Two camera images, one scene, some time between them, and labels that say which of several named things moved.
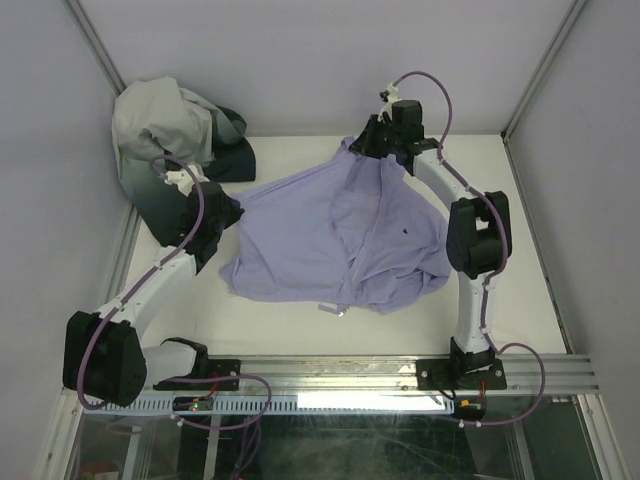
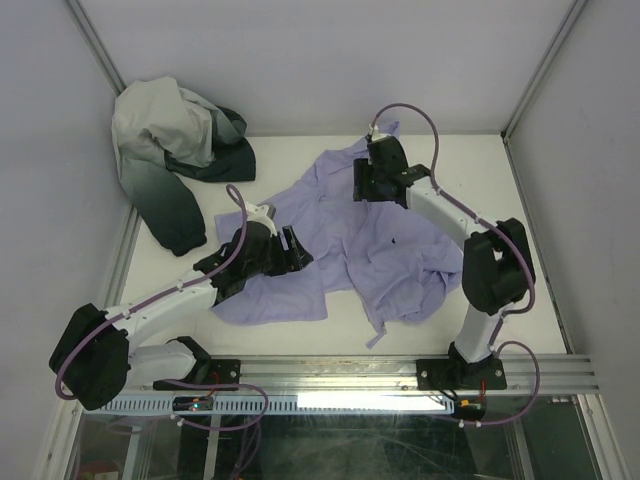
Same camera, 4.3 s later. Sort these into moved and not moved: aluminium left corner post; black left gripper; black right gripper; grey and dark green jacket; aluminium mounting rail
Moved: black right gripper; black left gripper
Not moved: aluminium left corner post; aluminium mounting rail; grey and dark green jacket
